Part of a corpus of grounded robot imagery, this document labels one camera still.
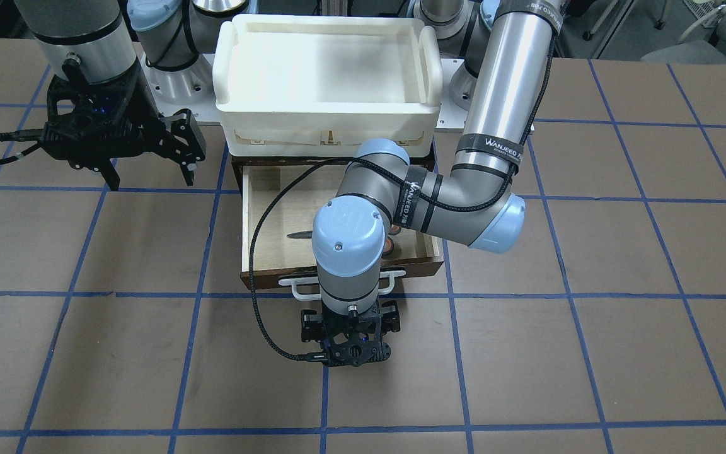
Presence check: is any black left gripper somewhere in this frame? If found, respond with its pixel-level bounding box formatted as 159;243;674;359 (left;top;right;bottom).
301;301;401;367

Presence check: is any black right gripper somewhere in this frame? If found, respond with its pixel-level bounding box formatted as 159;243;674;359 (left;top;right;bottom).
38;63;205;192

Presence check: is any wooden drawer with white handle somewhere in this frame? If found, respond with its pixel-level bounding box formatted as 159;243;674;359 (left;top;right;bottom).
240;166;447;295

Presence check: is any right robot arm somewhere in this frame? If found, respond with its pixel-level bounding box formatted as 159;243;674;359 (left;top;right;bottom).
16;1;253;190

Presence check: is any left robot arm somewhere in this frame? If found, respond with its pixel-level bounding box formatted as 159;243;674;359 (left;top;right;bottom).
301;1;563;367

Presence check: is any white plastic tray bin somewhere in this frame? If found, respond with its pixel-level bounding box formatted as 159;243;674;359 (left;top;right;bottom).
212;15;442;157

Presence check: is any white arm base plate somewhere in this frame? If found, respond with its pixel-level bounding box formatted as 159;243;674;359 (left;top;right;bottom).
139;54;219;125
435;63;535;134

